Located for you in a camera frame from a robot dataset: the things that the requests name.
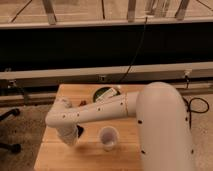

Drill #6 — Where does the black office chair base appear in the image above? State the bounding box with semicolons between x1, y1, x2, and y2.
0;108;22;155

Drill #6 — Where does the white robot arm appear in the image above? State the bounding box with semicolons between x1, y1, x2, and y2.
45;82;196;171

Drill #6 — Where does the black hanging cable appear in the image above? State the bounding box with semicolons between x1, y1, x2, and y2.
119;16;149;83

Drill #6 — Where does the green round plate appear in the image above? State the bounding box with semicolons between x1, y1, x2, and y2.
93;87;120;102

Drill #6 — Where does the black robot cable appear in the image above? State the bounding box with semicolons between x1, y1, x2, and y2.
182;96;211;129

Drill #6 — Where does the black rectangular eraser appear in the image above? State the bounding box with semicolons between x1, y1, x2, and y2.
77;125;84;137

